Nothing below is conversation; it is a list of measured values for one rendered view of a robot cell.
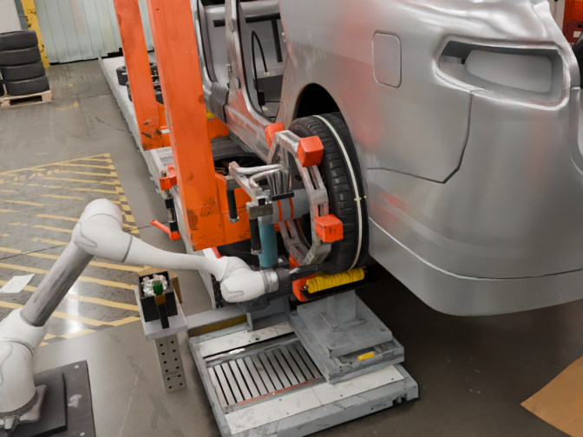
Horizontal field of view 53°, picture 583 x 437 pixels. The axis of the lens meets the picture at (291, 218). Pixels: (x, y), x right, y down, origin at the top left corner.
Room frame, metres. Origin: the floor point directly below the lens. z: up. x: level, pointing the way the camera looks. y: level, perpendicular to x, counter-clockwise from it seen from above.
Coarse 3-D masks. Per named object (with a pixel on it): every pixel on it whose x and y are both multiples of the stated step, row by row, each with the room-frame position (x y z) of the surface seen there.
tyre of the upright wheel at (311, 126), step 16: (336, 112) 2.37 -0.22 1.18; (288, 128) 2.44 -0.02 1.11; (304, 128) 2.26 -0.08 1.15; (320, 128) 2.18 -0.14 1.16; (336, 128) 2.19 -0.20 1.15; (336, 144) 2.11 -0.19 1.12; (352, 144) 2.11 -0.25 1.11; (336, 160) 2.05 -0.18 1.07; (352, 160) 2.07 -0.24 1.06; (336, 176) 2.01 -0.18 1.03; (336, 192) 1.99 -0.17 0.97; (352, 192) 1.99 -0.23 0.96; (336, 208) 1.99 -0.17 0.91; (352, 208) 1.98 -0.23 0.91; (352, 224) 1.97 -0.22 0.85; (368, 224) 1.99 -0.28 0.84; (304, 240) 2.37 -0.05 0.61; (352, 240) 1.97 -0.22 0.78; (368, 240) 2.00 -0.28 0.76; (336, 256) 2.02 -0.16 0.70; (352, 256) 2.02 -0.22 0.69; (368, 256) 2.04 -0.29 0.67; (336, 272) 2.08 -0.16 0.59
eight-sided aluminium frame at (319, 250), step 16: (272, 144) 2.39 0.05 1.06; (288, 144) 2.19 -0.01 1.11; (272, 160) 2.44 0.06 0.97; (304, 176) 2.05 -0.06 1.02; (320, 176) 2.06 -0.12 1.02; (320, 192) 2.00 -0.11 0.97; (320, 208) 2.03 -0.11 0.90; (288, 224) 2.43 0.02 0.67; (288, 240) 2.34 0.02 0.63; (320, 240) 2.01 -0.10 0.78; (304, 256) 2.26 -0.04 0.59; (320, 256) 2.07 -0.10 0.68
